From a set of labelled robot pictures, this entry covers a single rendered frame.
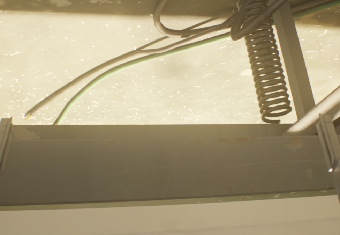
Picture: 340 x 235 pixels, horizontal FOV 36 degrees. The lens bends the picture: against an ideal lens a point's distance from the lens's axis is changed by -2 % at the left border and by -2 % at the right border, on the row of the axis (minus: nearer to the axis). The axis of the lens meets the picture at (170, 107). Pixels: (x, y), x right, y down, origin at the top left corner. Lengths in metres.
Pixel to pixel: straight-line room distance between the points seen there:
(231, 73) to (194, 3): 0.52
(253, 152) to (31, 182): 0.08
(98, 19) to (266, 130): 0.74
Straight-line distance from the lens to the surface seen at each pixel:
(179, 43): 1.73
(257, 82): 1.11
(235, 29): 1.16
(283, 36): 1.22
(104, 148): 0.17
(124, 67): 1.88
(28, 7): 1.57
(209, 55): 1.91
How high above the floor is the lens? 0.89
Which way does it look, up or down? 23 degrees down
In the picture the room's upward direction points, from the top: 172 degrees clockwise
